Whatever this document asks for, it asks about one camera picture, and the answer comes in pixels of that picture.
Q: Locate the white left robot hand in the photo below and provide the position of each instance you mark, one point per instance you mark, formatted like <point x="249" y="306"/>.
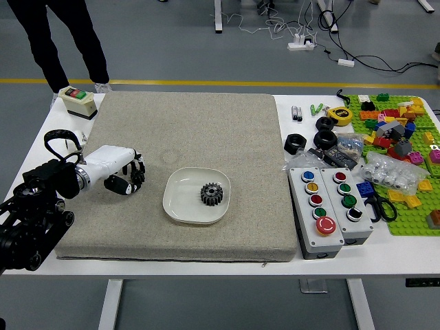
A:
<point x="110" y="159"/>

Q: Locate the small black gear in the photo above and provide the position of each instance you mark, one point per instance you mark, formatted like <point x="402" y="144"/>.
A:
<point x="139" y="178"/>

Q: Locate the big black gear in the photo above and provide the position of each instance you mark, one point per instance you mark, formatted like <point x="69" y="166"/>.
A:
<point x="211" y="195"/>

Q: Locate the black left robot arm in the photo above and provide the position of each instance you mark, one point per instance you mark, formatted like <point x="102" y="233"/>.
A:
<point x="38" y="206"/>

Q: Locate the black hex nut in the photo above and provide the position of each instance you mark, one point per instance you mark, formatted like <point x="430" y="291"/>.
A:
<point x="290" y="146"/>

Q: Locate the grey five-button control box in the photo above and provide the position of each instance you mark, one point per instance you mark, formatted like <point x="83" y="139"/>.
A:
<point x="314" y="220"/>

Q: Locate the grey four-button control box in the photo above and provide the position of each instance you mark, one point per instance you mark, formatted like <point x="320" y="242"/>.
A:
<point x="354" y="206"/>

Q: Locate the white square dish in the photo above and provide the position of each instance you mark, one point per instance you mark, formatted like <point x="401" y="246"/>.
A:
<point x="182" y="203"/>

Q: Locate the grey-brown mat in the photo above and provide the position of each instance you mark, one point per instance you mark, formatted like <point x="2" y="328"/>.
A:
<point x="192" y="130"/>

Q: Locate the person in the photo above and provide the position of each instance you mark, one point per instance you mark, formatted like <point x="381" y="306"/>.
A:
<point x="51" y="41"/>

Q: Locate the white table leg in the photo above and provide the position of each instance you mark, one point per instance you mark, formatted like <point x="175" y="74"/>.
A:
<point x="361" y="306"/>
<point x="110" y="306"/>

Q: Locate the background white desk leg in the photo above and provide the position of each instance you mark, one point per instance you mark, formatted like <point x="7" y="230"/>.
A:
<point x="218" y="15"/>
<point x="328" y="15"/>

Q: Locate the black and white battery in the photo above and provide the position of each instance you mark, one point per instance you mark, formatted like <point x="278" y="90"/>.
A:
<point x="294" y="113"/>
<point x="300" y="114"/>

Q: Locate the clear empty plastic bag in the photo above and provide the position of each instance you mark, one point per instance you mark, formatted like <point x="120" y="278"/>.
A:
<point x="300" y="159"/>

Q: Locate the white power strip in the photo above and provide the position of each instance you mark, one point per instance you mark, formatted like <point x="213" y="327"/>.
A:
<point x="300" y="45"/>

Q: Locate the black electronics module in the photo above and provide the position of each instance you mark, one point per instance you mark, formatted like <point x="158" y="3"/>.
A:
<point x="338" y="158"/>

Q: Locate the yellow tape measure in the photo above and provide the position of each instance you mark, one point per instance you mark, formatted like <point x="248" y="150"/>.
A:
<point x="340" y="115"/>

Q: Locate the bag of small blue parts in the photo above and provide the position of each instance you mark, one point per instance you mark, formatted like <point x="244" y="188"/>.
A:
<point x="350" y="144"/>

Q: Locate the white power adapter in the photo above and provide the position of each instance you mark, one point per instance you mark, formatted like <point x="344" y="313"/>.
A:
<point x="345" y="62"/>

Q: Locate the blue brick by scissors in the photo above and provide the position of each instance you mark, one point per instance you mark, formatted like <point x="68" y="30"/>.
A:
<point x="364" y="189"/>

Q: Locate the black brick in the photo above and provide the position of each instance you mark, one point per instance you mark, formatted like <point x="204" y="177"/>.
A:
<point x="368" y="106"/>

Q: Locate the red brick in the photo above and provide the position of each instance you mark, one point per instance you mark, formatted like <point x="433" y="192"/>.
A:
<point x="381" y="142"/>

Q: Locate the small green brick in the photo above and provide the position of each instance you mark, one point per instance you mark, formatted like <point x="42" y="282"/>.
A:
<point x="382" y="97"/>

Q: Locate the grey and white brick arch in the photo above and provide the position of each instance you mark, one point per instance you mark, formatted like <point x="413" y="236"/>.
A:
<point x="388" y="129"/>

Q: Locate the black scissors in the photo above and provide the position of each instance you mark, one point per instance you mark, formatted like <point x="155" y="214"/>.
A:
<point x="386" y="209"/>

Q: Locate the bag of white parts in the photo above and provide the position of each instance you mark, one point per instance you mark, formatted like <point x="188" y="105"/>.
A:
<point x="392" y="172"/>

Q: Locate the yellow brick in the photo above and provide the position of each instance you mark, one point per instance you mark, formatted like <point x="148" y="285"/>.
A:
<point x="412" y="201"/>
<point x="425" y="185"/>
<point x="397" y="196"/>

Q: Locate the grey sloped brick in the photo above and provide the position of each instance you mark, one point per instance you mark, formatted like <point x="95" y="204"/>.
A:
<point x="403" y="148"/>

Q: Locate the green brick baseplate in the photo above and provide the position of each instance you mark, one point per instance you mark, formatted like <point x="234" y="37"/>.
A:
<point x="405" y="220"/>

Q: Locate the magenta brick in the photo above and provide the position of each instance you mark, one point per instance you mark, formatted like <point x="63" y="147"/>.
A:
<point x="416" y="158"/>
<point x="434" y="159"/>

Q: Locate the brown and orange brick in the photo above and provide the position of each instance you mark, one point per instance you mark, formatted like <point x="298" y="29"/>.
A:
<point x="434" y="220"/>

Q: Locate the black table control panel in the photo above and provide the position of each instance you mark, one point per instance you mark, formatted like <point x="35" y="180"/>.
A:
<point x="423" y="282"/>

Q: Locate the beige red-green switch box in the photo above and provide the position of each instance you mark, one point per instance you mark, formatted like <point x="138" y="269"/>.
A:
<point x="77" y="101"/>

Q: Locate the grey under-table bracket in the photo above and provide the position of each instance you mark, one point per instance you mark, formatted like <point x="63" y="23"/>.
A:
<point x="313" y="286"/>

